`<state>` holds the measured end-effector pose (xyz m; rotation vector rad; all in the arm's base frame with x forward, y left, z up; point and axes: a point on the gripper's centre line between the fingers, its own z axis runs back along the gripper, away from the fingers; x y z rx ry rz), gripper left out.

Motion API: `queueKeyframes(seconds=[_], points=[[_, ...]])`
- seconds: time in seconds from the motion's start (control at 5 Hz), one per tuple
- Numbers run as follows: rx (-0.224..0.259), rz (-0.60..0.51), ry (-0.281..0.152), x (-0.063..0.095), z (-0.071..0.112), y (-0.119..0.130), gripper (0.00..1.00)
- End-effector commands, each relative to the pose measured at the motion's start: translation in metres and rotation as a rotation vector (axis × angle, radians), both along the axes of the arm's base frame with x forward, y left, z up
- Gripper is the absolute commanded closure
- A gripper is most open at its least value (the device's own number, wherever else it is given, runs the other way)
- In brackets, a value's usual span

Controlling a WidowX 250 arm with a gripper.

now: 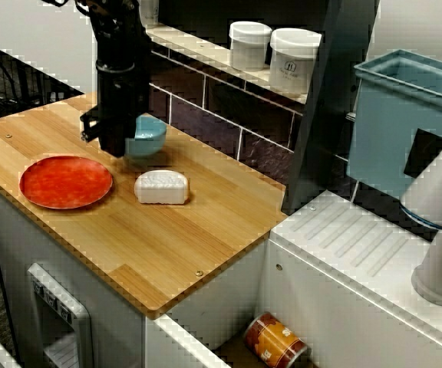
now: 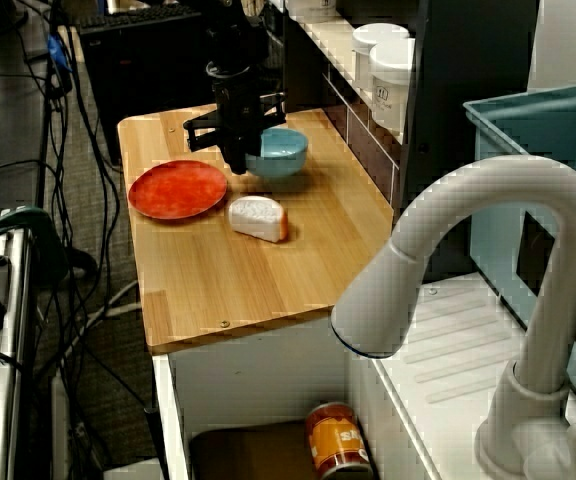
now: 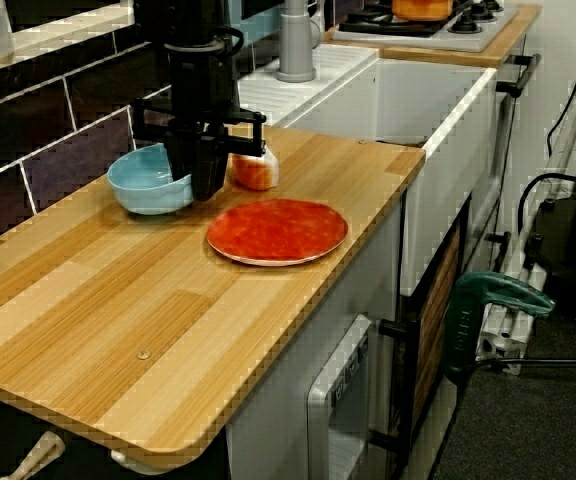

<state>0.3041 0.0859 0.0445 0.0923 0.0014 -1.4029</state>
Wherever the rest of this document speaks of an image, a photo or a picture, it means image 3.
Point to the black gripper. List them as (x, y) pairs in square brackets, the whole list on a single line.
[(200, 85)]

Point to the salmon sushi toy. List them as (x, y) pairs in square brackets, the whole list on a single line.
[(255, 175)]

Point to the light blue bowl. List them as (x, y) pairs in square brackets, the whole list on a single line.
[(138, 195)]

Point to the orange round plate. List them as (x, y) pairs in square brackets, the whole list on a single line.
[(275, 230)]

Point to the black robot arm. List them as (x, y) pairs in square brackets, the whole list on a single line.
[(183, 20)]

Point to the grey toy faucet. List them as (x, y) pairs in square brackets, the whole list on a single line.
[(295, 50)]

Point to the cream shelf ledge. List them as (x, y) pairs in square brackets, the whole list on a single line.
[(68, 40)]

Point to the white toy sink unit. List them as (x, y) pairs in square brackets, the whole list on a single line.
[(443, 200)]

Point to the grey toy stove top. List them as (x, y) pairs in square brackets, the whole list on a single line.
[(418, 37)]

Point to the orange toy pot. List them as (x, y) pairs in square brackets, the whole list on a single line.
[(420, 9)]

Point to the white dispenser panel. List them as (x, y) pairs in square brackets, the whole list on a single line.
[(340, 390)]

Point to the white kitchen cabinet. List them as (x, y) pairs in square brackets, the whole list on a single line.
[(268, 425)]

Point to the wooden drawer front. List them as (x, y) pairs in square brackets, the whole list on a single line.
[(438, 310)]

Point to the black stove knob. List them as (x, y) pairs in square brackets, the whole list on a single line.
[(464, 24), (483, 9)]

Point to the green clamp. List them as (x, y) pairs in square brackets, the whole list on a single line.
[(463, 325)]

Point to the silver metal frame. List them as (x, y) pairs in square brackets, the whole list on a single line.
[(505, 340)]

